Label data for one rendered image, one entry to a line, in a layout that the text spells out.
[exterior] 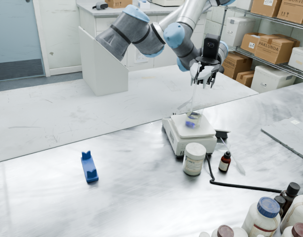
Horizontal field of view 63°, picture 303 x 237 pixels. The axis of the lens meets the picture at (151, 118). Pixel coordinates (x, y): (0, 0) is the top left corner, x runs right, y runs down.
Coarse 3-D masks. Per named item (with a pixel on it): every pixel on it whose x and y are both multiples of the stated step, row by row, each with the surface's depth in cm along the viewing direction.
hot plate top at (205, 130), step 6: (174, 120) 81; (180, 120) 82; (204, 120) 82; (180, 126) 79; (204, 126) 79; (210, 126) 80; (180, 132) 76; (186, 132) 76; (192, 132) 76; (198, 132) 77; (204, 132) 77; (210, 132) 77
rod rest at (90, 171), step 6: (90, 150) 74; (84, 156) 74; (90, 156) 75; (84, 162) 73; (90, 162) 73; (84, 168) 71; (90, 168) 71; (90, 174) 68; (96, 174) 69; (90, 180) 68; (96, 180) 69
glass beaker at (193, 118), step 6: (186, 108) 76; (192, 108) 74; (198, 108) 78; (186, 114) 76; (192, 114) 74; (198, 114) 74; (186, 120) 77; (192, 120) 76; (198, 120) 76; (186, 126) 78; (192, 126) 77; (198, 126) 77
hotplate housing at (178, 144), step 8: (168, 120) 85; (168, 128) 85; (168, 136) 86; (176, 136) 78; (208, 136) 78; (176, 144) 77; (184, 144) 76; (208, 144) 78; (176, 152) 78; (184, 152) 78; (208, 152) 80
